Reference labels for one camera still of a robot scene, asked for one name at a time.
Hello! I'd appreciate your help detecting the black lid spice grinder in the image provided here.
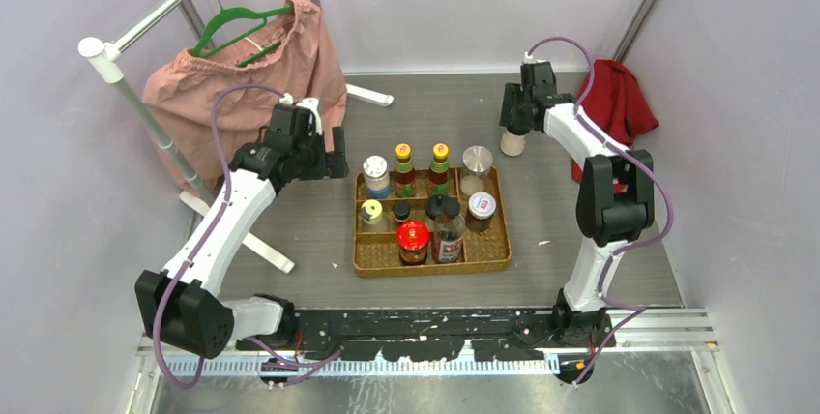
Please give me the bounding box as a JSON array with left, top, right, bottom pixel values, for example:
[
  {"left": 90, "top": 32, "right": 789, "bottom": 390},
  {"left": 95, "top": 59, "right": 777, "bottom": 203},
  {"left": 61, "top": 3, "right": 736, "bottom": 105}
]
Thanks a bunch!
[{"left": 425, "top": 193, "right": 450, "bottom": 232}]

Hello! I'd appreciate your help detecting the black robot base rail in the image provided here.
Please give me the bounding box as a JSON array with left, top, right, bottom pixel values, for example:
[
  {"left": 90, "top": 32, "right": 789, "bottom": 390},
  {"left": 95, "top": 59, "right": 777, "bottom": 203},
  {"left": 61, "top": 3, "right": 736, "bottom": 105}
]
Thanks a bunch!
[{"left": 237, "top": 308, "right": 614, "bottom": 383}]

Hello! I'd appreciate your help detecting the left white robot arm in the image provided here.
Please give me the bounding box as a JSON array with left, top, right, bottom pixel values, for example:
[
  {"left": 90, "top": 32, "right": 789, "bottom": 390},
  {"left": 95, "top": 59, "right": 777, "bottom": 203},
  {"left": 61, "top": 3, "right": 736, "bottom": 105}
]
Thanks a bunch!
[{"left": 135, "top": 98, "right": 349, "bottom": 359}]

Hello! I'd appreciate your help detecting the white lid sauce jar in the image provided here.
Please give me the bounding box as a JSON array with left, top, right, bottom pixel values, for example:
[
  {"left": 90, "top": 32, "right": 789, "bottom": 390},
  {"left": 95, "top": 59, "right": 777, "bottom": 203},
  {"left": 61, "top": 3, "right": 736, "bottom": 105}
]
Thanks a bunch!
[{"left": 466, "top": 192, "right": 497, "bottom": 233}]

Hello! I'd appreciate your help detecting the silver lid pepper jar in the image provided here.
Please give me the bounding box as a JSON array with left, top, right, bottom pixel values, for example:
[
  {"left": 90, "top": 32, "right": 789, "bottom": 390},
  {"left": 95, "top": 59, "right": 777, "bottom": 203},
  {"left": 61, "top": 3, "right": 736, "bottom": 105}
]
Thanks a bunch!
[{"left": 362, "top": 155, "right": 392, "bottom": 199}]

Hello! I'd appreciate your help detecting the woven divided tray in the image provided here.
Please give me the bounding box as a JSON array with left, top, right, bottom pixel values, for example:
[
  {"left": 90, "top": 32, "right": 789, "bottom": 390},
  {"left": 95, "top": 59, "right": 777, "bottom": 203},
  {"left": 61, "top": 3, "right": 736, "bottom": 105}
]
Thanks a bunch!
[{"left": 352, "top": 167, "right": 512, "bottom": 279}]

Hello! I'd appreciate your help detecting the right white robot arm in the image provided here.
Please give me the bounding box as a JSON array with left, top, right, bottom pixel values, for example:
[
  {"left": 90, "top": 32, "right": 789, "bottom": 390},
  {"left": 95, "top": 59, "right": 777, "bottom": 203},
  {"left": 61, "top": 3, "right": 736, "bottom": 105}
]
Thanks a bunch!
[{"left": 499, "top": 59, "right": 654, "bottom": 345}]

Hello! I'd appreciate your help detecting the small black cap bottle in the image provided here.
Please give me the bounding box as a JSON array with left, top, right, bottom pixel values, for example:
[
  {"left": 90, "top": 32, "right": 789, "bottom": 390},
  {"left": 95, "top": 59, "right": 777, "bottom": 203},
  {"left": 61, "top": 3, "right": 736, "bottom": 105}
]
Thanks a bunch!
[{"left": 392, "top": 199, "right": 412, "bottom": 225}]

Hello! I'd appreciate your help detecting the red cloth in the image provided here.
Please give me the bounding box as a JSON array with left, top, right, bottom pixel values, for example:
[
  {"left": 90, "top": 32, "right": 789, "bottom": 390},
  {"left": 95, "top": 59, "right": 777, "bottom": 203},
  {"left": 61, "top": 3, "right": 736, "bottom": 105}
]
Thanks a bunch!
[{"left": 571, "top": 58, "right": 659, "bottom": 185}]

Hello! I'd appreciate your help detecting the white garment rack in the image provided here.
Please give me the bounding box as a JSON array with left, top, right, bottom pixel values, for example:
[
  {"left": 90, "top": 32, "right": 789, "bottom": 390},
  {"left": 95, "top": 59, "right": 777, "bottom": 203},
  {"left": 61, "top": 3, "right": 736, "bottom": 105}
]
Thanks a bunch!
[{"left": 77, "top": 0, "right": 395, "bottom": 274}]

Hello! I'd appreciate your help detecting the green clothes hanger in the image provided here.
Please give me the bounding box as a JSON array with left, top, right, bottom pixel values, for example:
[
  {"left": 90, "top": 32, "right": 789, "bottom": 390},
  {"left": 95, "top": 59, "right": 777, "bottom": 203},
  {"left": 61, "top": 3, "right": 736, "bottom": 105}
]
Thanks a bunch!
[{"left": 188, "top": 0, "right": 296, "bottom": 69}]

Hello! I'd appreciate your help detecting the silver lid tall glass jar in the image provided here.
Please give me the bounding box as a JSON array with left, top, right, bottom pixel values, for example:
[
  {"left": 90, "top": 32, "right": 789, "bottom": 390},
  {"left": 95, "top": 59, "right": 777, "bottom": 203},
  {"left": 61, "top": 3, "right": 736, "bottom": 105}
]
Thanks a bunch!
[{"left": 459, "top": 145, "right": 493, "bottom": 200}]

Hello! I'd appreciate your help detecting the pink skirt garment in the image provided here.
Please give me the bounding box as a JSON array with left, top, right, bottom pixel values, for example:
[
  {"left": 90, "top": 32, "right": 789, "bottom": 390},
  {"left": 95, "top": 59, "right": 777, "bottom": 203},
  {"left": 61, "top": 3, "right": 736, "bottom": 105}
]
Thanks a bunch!
[{"left": 142, "top": 0, "right": 348, "bottom": 190}]

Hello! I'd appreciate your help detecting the red lid sauce jar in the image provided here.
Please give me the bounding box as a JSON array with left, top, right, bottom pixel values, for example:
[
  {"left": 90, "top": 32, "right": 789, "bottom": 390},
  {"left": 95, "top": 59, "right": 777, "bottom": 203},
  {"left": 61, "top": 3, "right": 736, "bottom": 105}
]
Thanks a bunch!
[{"left": 396, "top": 220, "right": 430, "bottom": 266}]

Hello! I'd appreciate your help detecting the pale yellow lid jar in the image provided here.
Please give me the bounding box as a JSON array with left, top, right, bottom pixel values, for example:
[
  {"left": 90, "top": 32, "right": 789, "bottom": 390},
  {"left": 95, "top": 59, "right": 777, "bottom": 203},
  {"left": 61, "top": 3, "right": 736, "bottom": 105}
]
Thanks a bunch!
[{"left": 360, "top": 199, "right": 389, "bottom": 232}]

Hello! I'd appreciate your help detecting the clear vinegar bottle red label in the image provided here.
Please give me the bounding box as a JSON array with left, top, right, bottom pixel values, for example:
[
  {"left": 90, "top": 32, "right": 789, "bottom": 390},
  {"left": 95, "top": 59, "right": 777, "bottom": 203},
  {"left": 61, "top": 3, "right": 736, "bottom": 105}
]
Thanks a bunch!
[{"left": 432, "top": 198, "right": 466, "bottom": 264}]

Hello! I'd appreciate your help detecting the yellow cap sauce bottle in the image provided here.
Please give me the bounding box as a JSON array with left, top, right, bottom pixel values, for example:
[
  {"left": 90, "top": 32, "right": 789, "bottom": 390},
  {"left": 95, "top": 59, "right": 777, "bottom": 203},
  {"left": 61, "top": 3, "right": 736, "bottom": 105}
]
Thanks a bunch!
[
  {"left": 394, "top": 143, "right": 417, "bottom": 197},
  {"left": 427, "top": 143, "right": 450, "bottom": 194}
]

